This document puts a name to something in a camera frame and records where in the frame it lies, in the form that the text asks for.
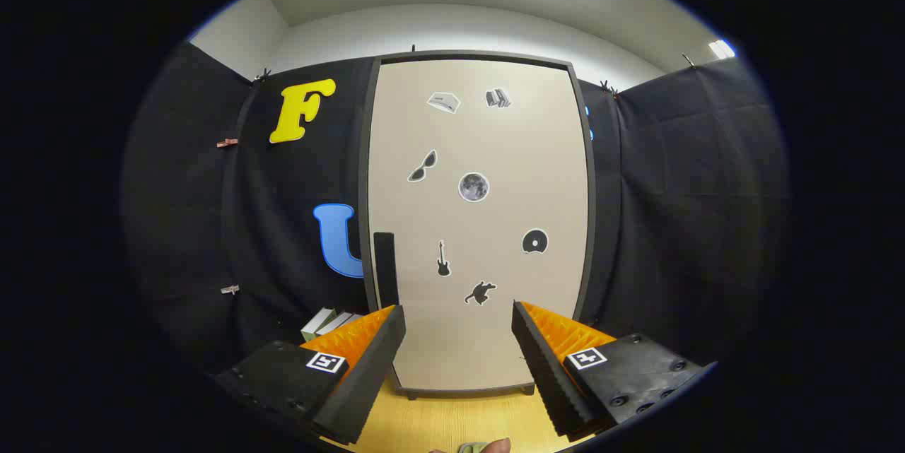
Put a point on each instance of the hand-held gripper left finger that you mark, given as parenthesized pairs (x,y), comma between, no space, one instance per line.
(371,382)

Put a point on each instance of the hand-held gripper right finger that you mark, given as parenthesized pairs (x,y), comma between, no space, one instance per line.
(548,382)

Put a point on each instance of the green white book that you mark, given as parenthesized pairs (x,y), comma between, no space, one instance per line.
(316,326)

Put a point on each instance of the black backdrop cloth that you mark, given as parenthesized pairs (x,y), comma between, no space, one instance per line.
(707,227)

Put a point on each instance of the grey cabinet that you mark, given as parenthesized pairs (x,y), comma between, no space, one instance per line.
(365,156)

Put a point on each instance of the red wooden clothespin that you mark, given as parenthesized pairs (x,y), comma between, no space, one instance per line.
(226,143)

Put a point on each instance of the small ceiling light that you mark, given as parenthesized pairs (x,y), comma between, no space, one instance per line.
(722,49)

